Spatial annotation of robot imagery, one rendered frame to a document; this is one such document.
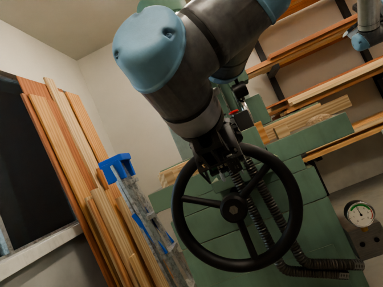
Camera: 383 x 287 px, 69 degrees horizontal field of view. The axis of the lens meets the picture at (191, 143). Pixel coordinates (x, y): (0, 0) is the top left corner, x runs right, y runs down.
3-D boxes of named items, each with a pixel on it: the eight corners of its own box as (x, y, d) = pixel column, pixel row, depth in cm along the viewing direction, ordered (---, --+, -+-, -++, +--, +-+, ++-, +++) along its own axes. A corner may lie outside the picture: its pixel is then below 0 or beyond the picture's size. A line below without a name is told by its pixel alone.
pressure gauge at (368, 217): (357, 238, 68) (342, 207, 68) (351, 233, 71) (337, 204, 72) (383, 229, 67) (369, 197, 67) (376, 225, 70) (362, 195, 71)
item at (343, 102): (181, 178, 98) (176, 168, 99) (182, 177, 100) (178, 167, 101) (352, 105, 88) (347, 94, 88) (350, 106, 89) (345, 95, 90)
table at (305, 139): (142, 224, 75) (134, 203, 75) (172, 199, 105) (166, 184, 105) (373, 130, 64) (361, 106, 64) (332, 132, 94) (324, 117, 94)
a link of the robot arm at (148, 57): (199, 12, 24) (123, 77, 24) (231, 89, 33) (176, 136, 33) (156, -14, 29) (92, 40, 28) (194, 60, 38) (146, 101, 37)
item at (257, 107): (249, 130, 109) (237, 102, 110) (249, 131, 116) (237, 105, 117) (272, 121, 108) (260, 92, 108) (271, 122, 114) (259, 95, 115)
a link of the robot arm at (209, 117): (153, 90, 38) (207, 62, 37) (167, 109, 42) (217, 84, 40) (163, 134, 34) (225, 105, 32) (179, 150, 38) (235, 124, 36)
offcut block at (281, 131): (278, 139, 78) (273, 127, 78) (277, 139, 82) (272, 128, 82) (290, 134, 78) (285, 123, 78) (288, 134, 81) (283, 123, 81)
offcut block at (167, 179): (168, 185, 85) (163, 172, 85) (162, 188, 87) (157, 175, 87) (176, 181, 88) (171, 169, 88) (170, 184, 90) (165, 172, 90)
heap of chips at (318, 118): (310, 125, 78) (308, 119, 78) (303, 127, 88) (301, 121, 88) (335, 115, 77) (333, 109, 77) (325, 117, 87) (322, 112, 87)
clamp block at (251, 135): (216, 181, 71) (202, 148, 72) (221, 174, 84) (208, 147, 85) (272, 158, 68) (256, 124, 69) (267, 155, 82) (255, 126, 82)
